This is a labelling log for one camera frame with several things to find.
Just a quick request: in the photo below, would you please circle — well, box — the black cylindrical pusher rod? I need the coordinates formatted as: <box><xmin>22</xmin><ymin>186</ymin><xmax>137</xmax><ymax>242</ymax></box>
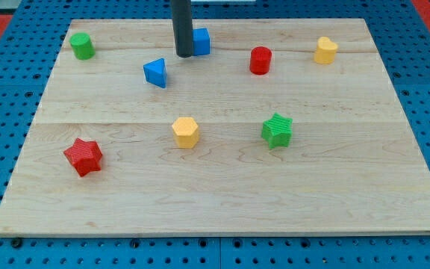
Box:
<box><xmin>169</xmin><ymin>0</ymin><xmax>193</xmax><ymax>58</ymax></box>

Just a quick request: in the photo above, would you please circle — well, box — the blue cube block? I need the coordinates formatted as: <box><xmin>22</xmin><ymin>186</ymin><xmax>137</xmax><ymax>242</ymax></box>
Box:
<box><xmin>193</xmin><ymin>28</ymin><xmax>211</xmax><ymax>56</ymax></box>

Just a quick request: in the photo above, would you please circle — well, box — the blue triangle block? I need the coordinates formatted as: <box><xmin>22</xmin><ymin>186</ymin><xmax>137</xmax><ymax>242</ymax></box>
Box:
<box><xmin>143</xmin><ymin>58</ymin><xmax>167</xmax><ymax>88</ymax></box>

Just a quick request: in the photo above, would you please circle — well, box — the red cylinder block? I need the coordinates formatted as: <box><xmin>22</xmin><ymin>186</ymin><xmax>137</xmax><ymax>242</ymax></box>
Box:
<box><xmin>249</xmin><ymin>46</ymin><xmax>272</xmax><ymax>75</ymax></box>

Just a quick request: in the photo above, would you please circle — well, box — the green cylinder block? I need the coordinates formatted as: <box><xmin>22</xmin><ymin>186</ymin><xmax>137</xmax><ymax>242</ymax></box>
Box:
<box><xmin>69</xmin><ymin>32</ymin><xmax>95</xmax><ymax>60</ymax></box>

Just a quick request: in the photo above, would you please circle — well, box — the yellow hexagon block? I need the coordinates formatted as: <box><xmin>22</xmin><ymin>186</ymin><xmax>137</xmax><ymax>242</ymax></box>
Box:
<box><xmin>172</xmin><ymin>117</ymin><xmax>199</xmax><ymax>149</ymax></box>

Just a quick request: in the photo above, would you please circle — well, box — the yellow heart block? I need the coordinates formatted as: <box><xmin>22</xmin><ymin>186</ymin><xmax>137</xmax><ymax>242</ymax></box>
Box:
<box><xmin>314</xmin><ymin>37</ymin><xmax>339</xmax><ymax>64</ymax></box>

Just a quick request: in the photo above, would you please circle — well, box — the green star block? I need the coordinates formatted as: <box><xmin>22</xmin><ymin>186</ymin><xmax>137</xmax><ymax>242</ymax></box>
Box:
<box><xmin>261</xmin><ymin>113</ymin><xmax>293</xmax><ymax>149</ymax></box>

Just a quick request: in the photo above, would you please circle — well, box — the light wooden board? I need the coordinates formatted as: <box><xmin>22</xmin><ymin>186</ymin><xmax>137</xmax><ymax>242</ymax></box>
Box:
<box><xmin>0</xmin><ymin>19</ymin><xmax>430</xmax><ymax>238</ymax></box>

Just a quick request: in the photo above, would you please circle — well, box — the red star block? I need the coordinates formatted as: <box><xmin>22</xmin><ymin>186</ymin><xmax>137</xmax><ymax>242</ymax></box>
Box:
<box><xmin>63</xmin><ymin>138</ymin><xmax>103</xmax><ymax>177</ymax></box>

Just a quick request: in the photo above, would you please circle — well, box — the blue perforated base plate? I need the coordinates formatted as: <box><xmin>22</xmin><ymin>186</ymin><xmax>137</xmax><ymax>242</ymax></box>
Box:
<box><xmin>0</xmin><ymin>1</ymin><xmax>430</xmax><ymax>268</ymax></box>

